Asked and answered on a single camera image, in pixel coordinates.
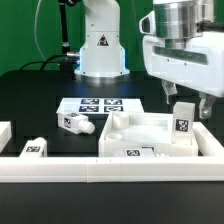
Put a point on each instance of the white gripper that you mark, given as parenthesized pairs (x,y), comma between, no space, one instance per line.
(200,66)

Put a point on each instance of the white square table top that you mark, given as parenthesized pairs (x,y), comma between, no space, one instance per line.
(130,130)

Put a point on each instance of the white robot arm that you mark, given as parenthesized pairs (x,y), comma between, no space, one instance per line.
(182,45)

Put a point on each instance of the white U-shaped fence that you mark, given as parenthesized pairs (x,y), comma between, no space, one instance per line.
(73,158)

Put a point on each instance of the white sheet with markers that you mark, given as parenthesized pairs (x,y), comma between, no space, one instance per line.
(99,105)

